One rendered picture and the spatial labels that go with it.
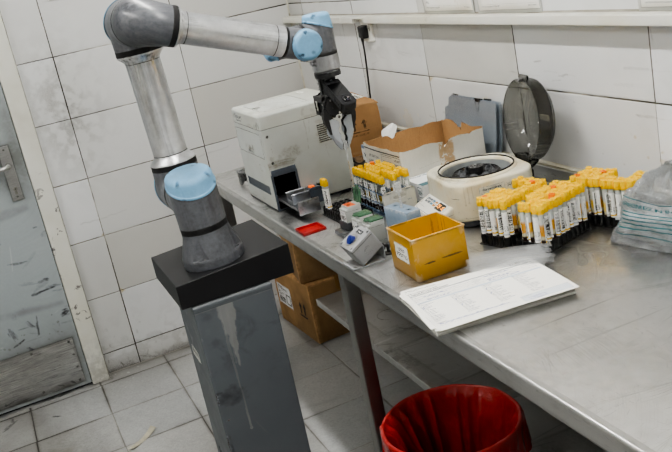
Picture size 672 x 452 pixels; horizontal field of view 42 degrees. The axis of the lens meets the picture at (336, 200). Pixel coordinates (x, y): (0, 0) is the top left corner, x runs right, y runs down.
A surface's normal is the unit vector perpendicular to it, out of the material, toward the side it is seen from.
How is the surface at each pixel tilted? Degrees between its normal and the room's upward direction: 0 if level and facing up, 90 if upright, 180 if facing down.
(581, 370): 0
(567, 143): 90
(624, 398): 0
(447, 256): 90
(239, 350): 90
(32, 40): 90
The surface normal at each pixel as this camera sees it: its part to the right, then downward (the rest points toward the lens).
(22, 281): 0.39, 0.19
